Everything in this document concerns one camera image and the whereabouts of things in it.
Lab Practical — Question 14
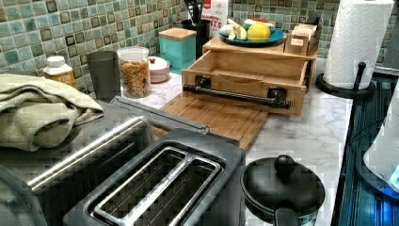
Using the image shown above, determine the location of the yellow lemon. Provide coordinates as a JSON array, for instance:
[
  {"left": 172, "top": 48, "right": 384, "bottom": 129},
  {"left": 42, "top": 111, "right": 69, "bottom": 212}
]
[{"left": 247, "top": 23, "right": 271, "bottom": 41}]

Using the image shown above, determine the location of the white paper towel roll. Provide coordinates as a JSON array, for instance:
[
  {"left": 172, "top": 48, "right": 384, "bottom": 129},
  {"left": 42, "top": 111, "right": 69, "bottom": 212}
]
[{"left": 324, "top": 0, "right": 394, "bottom": 89}]

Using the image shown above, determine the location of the bamboo drawer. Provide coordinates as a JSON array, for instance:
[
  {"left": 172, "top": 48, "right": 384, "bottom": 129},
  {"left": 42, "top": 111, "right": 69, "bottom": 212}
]
[{"left": 182, "top": 50, "right": 309, "bottom": 116}]

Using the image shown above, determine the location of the bamboo cutting board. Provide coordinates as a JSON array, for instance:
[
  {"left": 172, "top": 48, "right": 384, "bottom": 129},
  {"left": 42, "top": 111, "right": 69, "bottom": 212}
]
[{"left": 161, "top": 94, "right": 268, "bottom": 151}]

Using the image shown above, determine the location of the black two-slot toaster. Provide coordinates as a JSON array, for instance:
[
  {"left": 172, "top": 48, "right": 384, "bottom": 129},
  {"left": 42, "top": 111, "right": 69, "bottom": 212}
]
[{"left": 62, "top": 129, "right": 245, "bottom": 226}]

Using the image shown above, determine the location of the clear pasta jar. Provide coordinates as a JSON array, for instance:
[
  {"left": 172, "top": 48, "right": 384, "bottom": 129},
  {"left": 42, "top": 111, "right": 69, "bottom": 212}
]
[{"left": 117, "top": 46, "right": 151, "bottom": 99}]

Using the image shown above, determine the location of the black drawer handle bar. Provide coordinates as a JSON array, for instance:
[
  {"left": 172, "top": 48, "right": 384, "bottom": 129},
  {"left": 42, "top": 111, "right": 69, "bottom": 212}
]
[{"left": 183, "top": 75, "right": 292, "bottom": 109}]

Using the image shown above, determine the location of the black utensil holder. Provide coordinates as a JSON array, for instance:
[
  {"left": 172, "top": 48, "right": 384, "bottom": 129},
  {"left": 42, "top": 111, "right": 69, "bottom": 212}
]
[{"left": 182, "top": 19, "right": 211, "bottom": 58}]

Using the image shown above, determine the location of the bamboo drawer cabinet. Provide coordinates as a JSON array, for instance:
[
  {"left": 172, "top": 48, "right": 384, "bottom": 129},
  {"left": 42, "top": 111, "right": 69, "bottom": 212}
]
[{"left": 202, "top": 34, "right": 319, "bottom": 89}]

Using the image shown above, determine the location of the black pot with lid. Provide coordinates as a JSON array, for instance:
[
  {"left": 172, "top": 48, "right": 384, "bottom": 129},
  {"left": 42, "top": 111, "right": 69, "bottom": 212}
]
[{"left": 240, "top": 154, "right": 326, "bottom": 226}]

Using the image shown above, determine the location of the beige folded towel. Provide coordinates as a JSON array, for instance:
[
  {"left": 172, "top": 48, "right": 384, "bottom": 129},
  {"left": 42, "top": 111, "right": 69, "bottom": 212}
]
[{"left": 0, "top": 73, "right": 104, "bottom": 152}]

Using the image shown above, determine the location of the green apple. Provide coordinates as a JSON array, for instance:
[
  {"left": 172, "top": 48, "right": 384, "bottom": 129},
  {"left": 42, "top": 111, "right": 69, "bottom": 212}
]
[{"left": 242, "top": 19, "right": 256, "bottom": 30}]

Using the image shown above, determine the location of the white garlic bulb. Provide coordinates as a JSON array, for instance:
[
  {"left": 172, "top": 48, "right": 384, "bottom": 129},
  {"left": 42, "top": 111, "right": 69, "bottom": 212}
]
[{"left": 219, "top": 24, "right": 232, "bottom": 36}]

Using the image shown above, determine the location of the wooden tea bag box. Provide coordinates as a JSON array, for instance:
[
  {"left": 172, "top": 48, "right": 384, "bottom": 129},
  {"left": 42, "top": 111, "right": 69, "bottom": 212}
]
[{"left": 284, "top": 24, "right": 318, "bottom": 56}]

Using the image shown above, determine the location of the orange spice bottle white cap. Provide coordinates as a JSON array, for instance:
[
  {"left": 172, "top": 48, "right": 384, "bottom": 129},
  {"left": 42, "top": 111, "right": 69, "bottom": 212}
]
[{"left": 43, "top": 56, "right": 76, "bottom": 88}]

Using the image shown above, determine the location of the dark grey cup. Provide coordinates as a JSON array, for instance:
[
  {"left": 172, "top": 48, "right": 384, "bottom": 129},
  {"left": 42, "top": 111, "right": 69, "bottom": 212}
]
[{"left": 88, "top": 51, "right": 120, "bottom": 103}]

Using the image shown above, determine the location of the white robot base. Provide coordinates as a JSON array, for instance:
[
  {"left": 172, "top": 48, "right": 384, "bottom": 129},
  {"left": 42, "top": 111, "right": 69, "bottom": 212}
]
[{"left": 357, "top": 86, "right": 399, "bottom": 202}]

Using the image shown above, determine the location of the teal canister with wooden lid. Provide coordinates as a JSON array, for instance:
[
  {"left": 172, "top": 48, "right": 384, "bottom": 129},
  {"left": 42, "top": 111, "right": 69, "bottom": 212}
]
[{"left": 159, "top": 27, "right": 197, "bottom": 74}]

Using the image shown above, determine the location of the white cereal box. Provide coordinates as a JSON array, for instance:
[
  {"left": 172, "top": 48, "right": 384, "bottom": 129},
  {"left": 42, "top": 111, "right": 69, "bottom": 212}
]
[{"left": 201, "top": 0, "right": 229, "bottom": 38}]

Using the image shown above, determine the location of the black paper towel holder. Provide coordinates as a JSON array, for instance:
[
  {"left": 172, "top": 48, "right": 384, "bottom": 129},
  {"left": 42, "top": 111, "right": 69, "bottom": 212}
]
[{"left": 315, "top": 62, "right": 375, "bottom": 100}]

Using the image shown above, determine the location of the pink ceramic bowl with lid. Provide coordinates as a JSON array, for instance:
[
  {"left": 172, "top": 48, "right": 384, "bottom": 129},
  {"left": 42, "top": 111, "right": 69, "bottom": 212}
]
[{"left": 149, "top": 56, "right": 169, "bottom": 83}]

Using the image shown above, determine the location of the blue fruit plate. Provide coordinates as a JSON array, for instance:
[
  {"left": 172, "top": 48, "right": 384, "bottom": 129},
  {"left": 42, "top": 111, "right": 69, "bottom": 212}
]
[{"left": 219, "top": 28, "right": 284, "bottom": 47}]

